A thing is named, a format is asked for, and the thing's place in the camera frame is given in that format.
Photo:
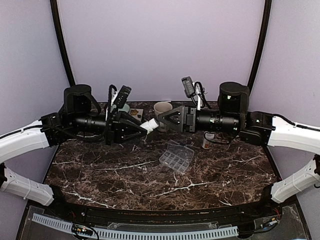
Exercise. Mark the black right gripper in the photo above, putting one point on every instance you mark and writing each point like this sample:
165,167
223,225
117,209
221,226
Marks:
189,118

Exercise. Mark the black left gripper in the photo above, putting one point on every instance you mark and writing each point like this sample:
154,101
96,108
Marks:
115,128

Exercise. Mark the small white bottle cap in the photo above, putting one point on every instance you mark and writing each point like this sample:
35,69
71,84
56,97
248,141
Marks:
150,125

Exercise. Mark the clear plastic pill organizer box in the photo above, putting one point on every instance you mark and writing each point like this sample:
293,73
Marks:
177,157

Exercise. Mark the white pill bottle orange label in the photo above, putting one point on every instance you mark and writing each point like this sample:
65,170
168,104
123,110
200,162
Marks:
208,137

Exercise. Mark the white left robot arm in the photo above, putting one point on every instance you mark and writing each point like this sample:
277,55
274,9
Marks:
80,118

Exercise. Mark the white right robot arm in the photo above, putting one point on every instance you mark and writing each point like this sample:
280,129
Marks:
256,128

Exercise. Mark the floral square coaster tile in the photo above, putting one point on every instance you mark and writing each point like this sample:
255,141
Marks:
136,113

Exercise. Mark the left celadon green bowl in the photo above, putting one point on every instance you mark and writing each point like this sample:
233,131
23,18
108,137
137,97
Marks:
125,108

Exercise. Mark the beige ceramic mug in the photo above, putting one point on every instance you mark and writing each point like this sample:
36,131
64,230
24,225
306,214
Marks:
159,108

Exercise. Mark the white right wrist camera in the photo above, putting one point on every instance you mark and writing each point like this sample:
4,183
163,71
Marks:
196,92

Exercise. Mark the black front table rail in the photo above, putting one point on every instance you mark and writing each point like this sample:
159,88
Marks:
101,216

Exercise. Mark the black left frame post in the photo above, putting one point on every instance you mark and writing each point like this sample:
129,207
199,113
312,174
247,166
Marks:
61,42

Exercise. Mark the black frame post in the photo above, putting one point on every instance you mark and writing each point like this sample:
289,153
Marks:
61,42
260,43

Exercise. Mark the black right frame post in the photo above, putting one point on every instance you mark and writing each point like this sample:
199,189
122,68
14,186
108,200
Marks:
260,43

